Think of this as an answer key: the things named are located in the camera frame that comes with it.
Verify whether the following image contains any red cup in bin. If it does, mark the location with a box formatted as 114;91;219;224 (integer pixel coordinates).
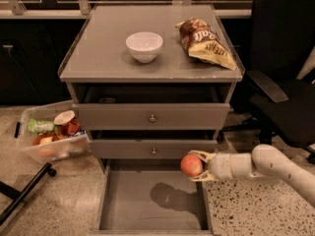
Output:
67;118;80;135

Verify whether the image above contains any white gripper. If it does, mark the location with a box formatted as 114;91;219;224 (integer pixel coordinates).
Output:
189;150;233;182

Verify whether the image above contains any red apple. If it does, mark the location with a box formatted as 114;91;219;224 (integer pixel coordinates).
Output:
180;154;203;177

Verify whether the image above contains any metal railing frame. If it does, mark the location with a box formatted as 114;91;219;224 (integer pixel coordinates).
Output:
0;0;253;20

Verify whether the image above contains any green snack packet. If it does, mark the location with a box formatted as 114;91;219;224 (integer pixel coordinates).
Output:
29;118;55;133

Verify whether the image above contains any white small bowl in bin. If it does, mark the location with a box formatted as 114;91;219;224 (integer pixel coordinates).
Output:
54;110;75;125

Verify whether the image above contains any clear plastic storage bin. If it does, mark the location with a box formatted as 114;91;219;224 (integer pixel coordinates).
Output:
17;100;90;163

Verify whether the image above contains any black office chair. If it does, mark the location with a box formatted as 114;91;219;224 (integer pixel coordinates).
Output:
224;0;315;163

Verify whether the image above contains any grey top drawer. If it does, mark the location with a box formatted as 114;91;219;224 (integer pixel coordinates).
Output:
71;85;230;131

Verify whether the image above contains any brown yellow chip bag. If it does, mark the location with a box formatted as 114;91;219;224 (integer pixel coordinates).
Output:
175;18;236;71

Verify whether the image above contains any grey middle drawer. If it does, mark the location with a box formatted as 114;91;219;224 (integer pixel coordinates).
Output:
90;130;218;159

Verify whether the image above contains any grey drawer cabinet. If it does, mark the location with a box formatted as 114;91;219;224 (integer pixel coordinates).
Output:
59;5;244;164

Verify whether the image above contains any black wheeled stand leg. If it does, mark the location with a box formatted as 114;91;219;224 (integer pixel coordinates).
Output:
0;163;56;225

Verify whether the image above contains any white ceramic bowl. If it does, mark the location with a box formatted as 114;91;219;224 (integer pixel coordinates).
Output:
125;31;163;63

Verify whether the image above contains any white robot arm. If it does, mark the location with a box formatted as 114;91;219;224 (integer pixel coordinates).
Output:
180;145;315;207

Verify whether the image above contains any grey open bottom drawer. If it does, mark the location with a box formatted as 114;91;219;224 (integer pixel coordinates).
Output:
89;159;214;236

